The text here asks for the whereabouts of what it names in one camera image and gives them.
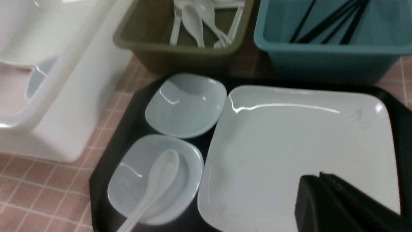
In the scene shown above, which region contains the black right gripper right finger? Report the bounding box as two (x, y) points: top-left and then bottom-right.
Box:
(319, 172), (411, 226)

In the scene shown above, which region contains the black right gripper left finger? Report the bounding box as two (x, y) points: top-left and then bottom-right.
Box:
(295, 175), (412, 232)

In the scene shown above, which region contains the large white square plate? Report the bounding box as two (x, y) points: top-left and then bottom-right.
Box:
(198, 85), (401, 232)

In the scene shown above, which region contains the white ceramic soup spoon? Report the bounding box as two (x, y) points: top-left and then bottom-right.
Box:
(117, 150), (180, 232)

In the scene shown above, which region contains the small white bowl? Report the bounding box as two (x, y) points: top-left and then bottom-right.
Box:
(145, 72), (228, 139)
(108, 134), (204, 226)

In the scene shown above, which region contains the white square plate in tub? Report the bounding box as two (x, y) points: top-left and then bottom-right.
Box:
(1, 0), (96, 68)

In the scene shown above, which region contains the black chopstick in blue bin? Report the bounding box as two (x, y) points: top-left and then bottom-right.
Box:
(289, 0), (316, 44)

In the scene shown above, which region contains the teal blue plastic bin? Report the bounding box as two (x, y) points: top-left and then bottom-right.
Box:
(254, 0), (411, 83)

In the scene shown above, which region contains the black plastic serving tray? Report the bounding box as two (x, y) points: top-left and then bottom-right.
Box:
(89, 76), (412, 232)

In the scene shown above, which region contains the white spoon centre of bin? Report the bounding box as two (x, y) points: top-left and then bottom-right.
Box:
(182, 0), (205, 48)

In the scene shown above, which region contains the white spoon of bin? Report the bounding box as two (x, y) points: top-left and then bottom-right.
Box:
(169, 0), (184, 46)
(182, 0), (205, 48)

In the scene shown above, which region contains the olive green plastic bin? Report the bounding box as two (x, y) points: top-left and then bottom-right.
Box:
(114, 0), (254, 75)

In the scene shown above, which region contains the white spoon left of bin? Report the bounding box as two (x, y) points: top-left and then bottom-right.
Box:
(169, 0), (184, 46)

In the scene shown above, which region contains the pink checked tablecloth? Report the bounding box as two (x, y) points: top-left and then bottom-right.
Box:
(0, 55), (412, 232)

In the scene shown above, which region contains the large white plastic tub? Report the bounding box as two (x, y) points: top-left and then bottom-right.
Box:
(0, 0), (132, 163)

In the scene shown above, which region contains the white spoon with printed handle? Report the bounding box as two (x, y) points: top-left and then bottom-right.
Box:
(194, 0), (232, 47)

